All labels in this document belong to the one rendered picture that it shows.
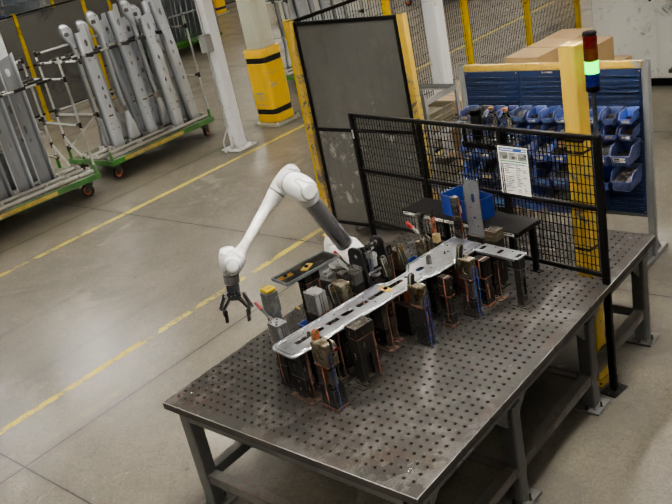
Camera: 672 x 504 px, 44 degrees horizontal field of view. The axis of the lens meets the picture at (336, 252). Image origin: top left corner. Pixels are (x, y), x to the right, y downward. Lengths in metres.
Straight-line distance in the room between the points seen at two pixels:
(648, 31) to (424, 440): 7.93
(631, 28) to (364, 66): 4.90
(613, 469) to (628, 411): 0.50
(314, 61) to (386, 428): 4.07
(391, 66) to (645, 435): 3.41
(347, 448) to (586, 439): 1.54
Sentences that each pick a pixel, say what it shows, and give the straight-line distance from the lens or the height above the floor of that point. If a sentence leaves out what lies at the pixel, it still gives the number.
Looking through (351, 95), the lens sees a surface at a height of 1.36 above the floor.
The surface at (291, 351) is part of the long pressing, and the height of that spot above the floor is 1.00.
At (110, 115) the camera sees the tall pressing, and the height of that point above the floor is 0.75.
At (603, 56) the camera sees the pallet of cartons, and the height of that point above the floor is 0.90.
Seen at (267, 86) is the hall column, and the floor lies 0.58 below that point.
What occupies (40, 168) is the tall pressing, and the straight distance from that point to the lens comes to 11.04.
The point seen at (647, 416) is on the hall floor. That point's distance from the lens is 4.92.
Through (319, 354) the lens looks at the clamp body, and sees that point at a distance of 3.86.
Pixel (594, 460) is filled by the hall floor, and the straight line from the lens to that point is 4.63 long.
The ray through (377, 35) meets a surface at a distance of 6.65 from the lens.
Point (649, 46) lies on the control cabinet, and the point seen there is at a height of 0.49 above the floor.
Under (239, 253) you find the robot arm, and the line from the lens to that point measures 4.42.
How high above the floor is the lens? 2.93
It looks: 23 degrees down
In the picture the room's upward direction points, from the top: 12 degrees counter-clockwise
